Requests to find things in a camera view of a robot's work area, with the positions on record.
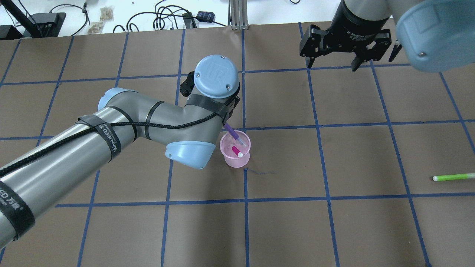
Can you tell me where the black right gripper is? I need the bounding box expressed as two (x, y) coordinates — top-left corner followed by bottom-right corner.
(299, 0), (403, 72)

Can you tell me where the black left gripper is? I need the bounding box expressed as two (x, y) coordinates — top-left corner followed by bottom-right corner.
(180, 70), (240, 126)

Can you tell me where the purple pen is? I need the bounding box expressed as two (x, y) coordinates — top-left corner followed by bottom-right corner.
(224, 123), (246, 146)

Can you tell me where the pink pen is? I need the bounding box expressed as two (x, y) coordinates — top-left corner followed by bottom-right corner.
(231, 146), (244, 158)

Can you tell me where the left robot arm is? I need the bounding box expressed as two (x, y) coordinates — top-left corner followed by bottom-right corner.
(0, 55), (240, 248)

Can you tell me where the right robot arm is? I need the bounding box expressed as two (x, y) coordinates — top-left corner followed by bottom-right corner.
(299, 0), (475, 72)

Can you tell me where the pink mesh cup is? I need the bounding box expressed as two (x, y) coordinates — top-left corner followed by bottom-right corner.
(219, 131), (251, 168)

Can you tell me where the black power adapter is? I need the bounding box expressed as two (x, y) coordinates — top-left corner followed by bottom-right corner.
(196, 11), (216, 23)

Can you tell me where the green pen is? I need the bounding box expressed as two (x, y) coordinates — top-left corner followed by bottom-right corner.
(432, 173), (475, 181)

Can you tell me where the aluminium frame post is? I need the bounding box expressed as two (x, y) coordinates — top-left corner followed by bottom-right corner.
(228, 0), (249, 31)

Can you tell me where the black camera stand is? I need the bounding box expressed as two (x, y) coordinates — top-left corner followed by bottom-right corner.
(1, 0), (66, 38)

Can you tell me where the black braided cable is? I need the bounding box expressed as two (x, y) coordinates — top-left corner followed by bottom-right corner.
(0, 106), (232, 177)

